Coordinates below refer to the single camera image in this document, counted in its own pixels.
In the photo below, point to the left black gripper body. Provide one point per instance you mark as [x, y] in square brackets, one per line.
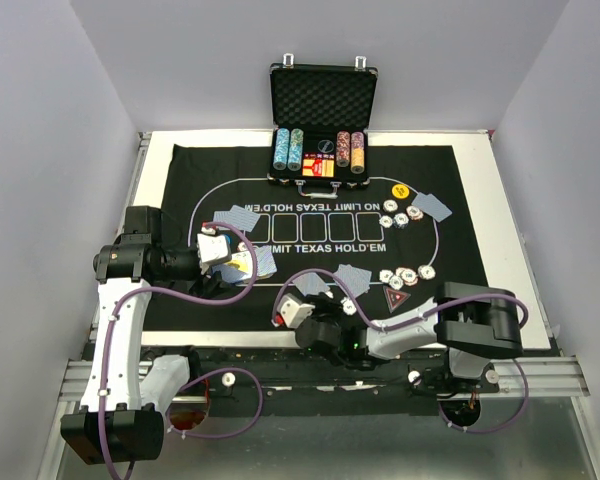
[202, 288]

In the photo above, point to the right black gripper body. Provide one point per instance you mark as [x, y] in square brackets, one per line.
[326, 309]

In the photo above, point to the blue white chip stack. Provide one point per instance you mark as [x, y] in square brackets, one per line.
[348, 307]

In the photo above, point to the playing card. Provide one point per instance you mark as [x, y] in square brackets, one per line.
[356, 279]

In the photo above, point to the blue backed card deck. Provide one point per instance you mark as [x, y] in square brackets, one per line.
[266, 265]

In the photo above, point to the triangular dealer button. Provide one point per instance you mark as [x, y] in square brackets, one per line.
[394, 298]

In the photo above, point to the grey white chip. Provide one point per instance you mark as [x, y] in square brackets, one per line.
[390, 206]

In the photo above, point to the yellow round blind button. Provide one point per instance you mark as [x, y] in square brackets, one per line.
[400, 191]

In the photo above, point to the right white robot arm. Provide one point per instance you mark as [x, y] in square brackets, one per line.
[475, 324]

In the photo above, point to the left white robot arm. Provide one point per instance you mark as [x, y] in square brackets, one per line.
[122, 414]

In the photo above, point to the black poker table mat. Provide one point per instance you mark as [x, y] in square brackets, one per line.
[194, 184]

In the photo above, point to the light blue chip row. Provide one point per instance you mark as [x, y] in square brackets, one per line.
[281, 149]

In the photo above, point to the teal grey chip row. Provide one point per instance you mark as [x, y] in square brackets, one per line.
[295, 150]

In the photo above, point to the red card deck in case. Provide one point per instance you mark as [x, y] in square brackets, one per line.
[318, 165]

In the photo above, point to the white table board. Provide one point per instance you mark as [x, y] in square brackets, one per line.
[501, 246]

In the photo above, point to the orange chip row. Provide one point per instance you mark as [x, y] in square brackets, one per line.
[357, 154]

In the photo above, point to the red purple chip row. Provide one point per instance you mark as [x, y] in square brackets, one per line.
[343, 149]

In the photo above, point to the black aluminium chip case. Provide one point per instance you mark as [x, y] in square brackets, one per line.
[321, 100]

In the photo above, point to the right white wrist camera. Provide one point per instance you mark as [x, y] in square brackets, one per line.
[291, 312]

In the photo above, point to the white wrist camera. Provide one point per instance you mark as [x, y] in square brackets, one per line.
[291, 312]
[213, 249]

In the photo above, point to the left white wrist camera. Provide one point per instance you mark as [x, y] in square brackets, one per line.
[213, 249]

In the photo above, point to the aluminium mounting rail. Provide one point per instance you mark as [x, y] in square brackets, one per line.
[542, 377]

